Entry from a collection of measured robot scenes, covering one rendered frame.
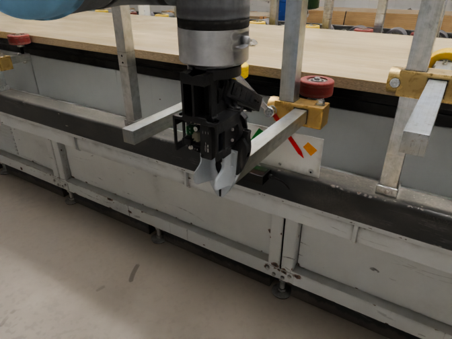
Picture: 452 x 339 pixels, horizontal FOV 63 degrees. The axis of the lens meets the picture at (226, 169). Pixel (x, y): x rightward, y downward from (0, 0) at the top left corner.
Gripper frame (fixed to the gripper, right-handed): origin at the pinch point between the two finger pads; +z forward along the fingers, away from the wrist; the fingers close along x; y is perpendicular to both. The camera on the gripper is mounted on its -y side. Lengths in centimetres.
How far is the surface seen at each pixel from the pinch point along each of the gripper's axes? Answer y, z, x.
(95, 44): -50, -7, -85
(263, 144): -11.3, -3.3, 1.4
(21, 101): -32, 13, -110
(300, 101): -34.8, -4.3, -1.0
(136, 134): -5.3, -2.1, -23.5
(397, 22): -614, 42, -66
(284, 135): -20.5, -1.8, 1.5
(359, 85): -50, -6, 8
